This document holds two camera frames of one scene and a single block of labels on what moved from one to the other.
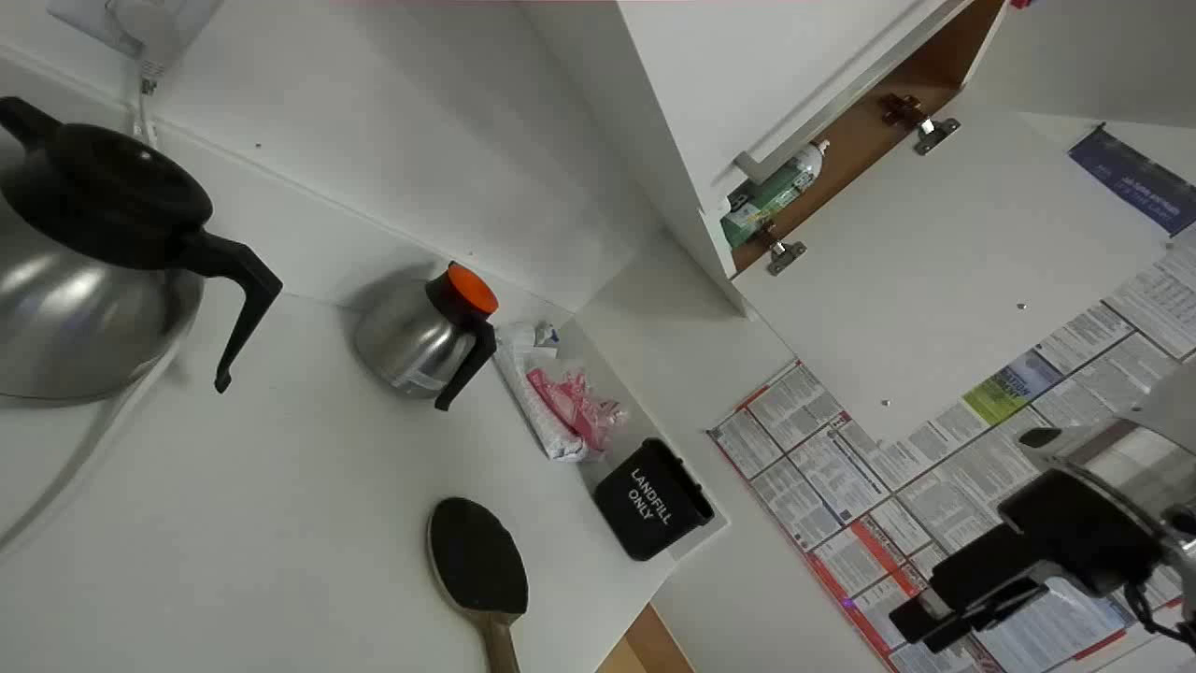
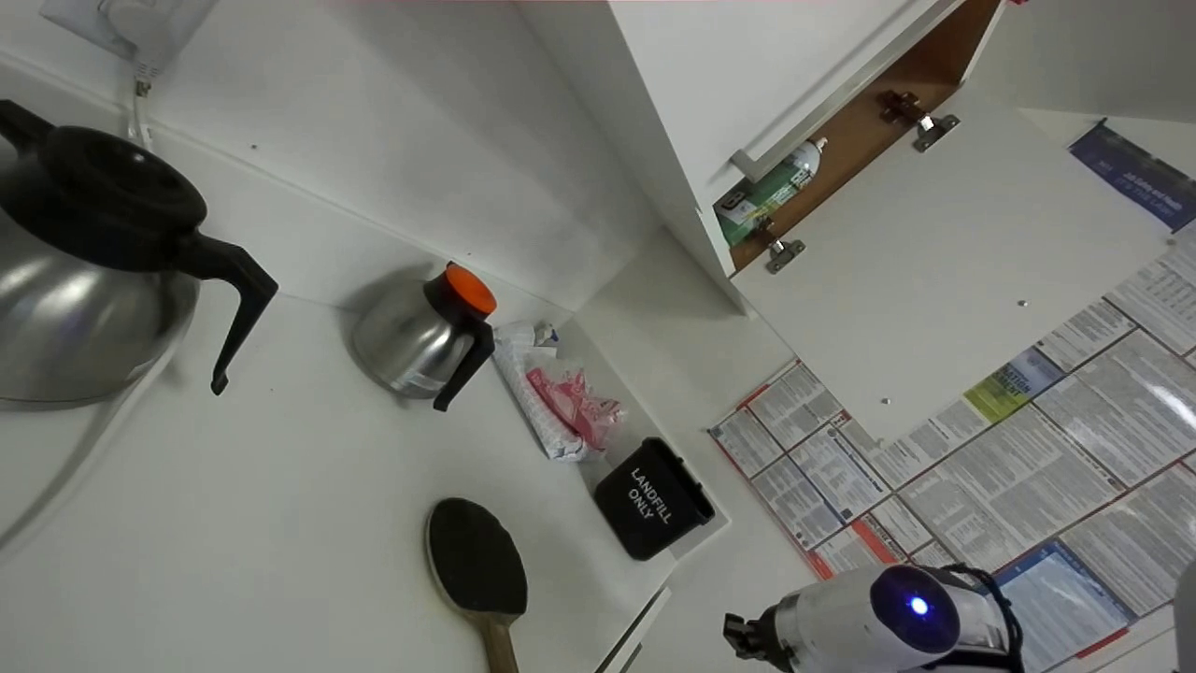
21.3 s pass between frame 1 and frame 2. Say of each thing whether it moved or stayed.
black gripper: moved
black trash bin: stayed
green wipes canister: stayed
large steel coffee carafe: stayed
